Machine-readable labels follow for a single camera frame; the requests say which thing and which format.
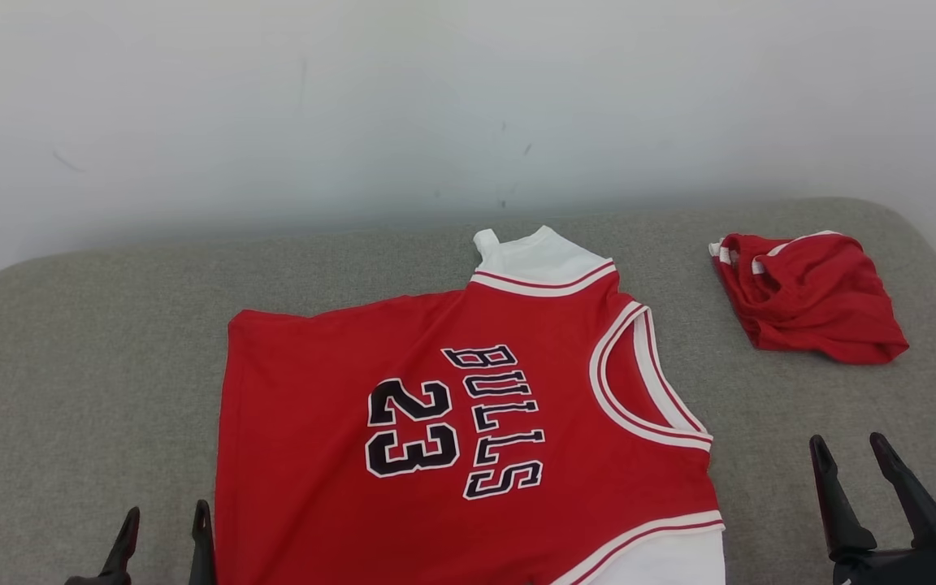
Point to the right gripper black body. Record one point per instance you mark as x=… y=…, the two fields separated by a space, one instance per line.
x=915 y=569

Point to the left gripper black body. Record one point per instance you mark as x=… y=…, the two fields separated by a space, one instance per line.
x=102 y=580

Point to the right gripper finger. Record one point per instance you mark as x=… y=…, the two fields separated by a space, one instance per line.
x=919 y=512
x=840 y=520

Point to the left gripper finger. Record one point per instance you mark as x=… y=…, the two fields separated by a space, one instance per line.
x=202 y=552
x=123 y=548

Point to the red Bulls basketball jersey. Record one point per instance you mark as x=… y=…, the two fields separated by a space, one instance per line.
x=314 y=455

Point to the red shorts white stripes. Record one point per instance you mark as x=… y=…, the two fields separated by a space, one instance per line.
x=817 y=301

